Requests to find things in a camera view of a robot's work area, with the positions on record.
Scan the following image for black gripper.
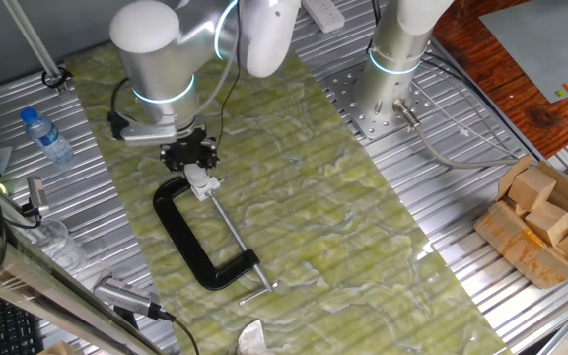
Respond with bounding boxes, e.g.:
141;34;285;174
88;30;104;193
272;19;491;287
159;125;220;174

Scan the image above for white LED light bulb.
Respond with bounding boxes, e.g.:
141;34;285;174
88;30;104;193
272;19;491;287
183;163;211;188

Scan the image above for white plug-in lamp socket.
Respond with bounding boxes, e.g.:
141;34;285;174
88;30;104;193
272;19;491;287
188;176;221;202

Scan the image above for silver wrist adapter plate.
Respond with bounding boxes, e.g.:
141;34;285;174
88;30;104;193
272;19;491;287
118;117;206;147

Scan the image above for black C-clamp with steel screw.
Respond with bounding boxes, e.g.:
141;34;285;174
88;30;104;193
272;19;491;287
152;176;280;306

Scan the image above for green marble pattern mat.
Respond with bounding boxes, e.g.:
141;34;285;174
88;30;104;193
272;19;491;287
64;41;512;355

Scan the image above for clear water bottle blue label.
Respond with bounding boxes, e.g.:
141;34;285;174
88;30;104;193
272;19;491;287
20;106;75;166

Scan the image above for white power strip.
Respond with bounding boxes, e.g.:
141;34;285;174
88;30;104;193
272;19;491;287
301;0;347;35

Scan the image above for aluminium pole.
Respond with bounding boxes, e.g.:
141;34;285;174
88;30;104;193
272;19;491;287
1;0;71;95

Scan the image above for small cardboard box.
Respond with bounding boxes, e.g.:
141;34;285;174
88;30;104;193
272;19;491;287
36;340;76;355

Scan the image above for brown wooden table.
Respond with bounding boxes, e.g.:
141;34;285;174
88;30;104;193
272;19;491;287
431;0;568;159

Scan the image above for brown cardboard box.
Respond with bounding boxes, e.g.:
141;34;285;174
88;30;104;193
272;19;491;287
473;153;568;290

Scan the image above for grey building baseplate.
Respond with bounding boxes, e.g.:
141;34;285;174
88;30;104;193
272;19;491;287
478;0;568;104

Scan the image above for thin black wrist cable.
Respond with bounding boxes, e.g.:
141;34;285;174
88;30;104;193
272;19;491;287
214;0;244;149

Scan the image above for black cable connector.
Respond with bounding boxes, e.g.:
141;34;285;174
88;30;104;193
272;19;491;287
106;110;130;142

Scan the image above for thick wrist cable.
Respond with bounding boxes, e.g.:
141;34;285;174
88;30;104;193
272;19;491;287
192;0;241;119

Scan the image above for silver ribbed depth camera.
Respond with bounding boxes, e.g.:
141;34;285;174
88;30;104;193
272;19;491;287
94;275;177;321

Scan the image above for silver camera on black mount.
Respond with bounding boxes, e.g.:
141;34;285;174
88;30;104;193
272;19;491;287
21;176;51;218

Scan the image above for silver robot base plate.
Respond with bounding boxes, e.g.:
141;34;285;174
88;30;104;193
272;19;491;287
319;61;446;142

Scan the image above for black camera cable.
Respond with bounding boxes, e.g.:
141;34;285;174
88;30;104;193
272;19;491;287
165;310;201;355

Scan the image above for aluminium frame beam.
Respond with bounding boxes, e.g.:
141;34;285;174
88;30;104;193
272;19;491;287
0;211;167;355

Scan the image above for grey base conduit cable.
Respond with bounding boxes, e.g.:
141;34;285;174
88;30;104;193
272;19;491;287
391;97;525;171

